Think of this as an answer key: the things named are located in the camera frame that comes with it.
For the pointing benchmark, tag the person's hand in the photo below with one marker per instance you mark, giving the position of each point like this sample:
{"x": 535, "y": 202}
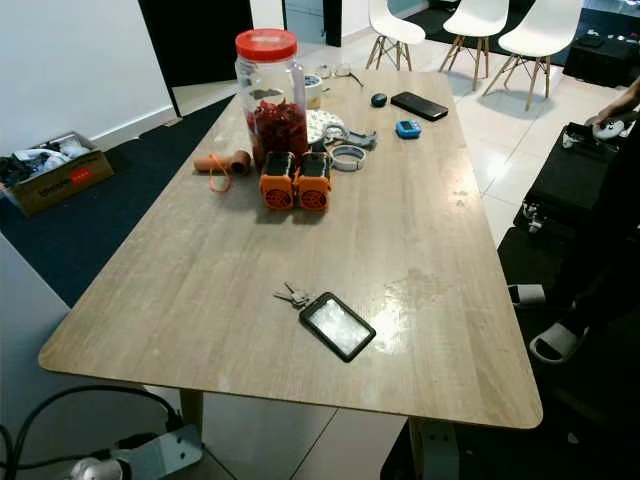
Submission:
{"x": 623, "y": 110}

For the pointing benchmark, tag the white handheld controller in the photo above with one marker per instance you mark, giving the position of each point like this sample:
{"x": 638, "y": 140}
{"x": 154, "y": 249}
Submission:
{"x": 610, "y": 130}

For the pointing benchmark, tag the black card holder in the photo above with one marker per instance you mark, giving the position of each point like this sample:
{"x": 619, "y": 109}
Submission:
{"x": 338, "y": 327}

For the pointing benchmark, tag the person's forearm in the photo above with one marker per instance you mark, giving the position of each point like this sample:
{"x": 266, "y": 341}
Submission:
{"x": 633, "y": 88}

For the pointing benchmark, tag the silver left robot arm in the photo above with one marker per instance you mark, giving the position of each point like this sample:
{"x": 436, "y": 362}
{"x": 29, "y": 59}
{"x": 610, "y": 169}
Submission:
{"x": 98, "y": 470}

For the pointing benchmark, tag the black equipment case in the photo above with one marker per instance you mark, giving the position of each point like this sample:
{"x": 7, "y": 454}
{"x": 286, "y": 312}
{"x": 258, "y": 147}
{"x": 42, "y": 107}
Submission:
{"x": 575, "y": 180}

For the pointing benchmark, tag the white chair with wooden legs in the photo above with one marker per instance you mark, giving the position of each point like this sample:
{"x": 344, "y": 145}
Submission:
{"x": 393, "y": 22}
{"x": 475, "y": 16}
{"x": 545, "y": 34}

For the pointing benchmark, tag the brown cardboard box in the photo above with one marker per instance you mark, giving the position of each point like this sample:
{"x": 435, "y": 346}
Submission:
{"x": 65, "y": 185}

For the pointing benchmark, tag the dark blue carpet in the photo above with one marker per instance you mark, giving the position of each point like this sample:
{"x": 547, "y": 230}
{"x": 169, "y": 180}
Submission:
{"x": 120, "y": 210}

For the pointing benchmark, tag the black smartphone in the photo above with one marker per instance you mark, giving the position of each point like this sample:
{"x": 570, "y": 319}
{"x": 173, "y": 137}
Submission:
{"x": 419, "y": 106}

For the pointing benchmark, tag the person's foot in grey sandal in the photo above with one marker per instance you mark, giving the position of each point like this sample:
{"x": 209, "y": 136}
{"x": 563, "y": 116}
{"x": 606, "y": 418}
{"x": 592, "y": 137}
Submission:
{"x": 557, "y": 343}
{"x": 526, "y": 295}

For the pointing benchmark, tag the small blue device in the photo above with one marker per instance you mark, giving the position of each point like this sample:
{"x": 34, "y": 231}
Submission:
{"x": 408, "y": 129}

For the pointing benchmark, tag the black door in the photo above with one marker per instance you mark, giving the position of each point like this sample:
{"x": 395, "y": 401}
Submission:
{"x": 195, "y": 35}

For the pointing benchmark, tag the light wooden table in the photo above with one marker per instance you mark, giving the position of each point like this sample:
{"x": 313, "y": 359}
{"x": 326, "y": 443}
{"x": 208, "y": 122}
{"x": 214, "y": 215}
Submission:
{"x": 410, "y": 225}

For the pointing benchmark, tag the small black round object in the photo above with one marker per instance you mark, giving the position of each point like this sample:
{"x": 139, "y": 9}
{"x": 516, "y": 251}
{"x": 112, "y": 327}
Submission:
{"x": 378, "y": 100}

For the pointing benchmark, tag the orange rubber band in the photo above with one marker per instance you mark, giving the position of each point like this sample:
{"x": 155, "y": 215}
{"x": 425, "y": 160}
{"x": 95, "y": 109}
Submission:
{"x": 217, "y": 174}

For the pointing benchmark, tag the grey metal tool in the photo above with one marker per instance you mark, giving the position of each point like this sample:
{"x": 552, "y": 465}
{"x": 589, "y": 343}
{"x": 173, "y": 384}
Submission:
{"x": 360, "y": 136}

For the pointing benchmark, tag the brown cardboard tube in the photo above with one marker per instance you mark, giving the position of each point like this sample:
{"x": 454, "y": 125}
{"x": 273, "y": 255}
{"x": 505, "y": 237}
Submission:
{"x": 238, "y": 160}

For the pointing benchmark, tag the thin-framed eyeglasses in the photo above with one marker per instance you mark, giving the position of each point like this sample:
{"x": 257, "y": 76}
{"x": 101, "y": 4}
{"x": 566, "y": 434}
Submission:
{"x": 342, "y": 70}

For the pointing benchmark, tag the white patterned object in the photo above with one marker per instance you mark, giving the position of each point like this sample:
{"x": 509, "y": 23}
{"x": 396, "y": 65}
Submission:
{"x": 325, "y": 124}

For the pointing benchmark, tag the clear jar with red lid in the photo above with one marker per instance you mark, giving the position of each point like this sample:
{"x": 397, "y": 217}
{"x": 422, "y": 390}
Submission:
{"x": 270, "y": 90}

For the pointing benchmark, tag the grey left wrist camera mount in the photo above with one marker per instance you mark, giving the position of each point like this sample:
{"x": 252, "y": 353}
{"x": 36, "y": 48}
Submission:
{"x": 168, "y": 452}

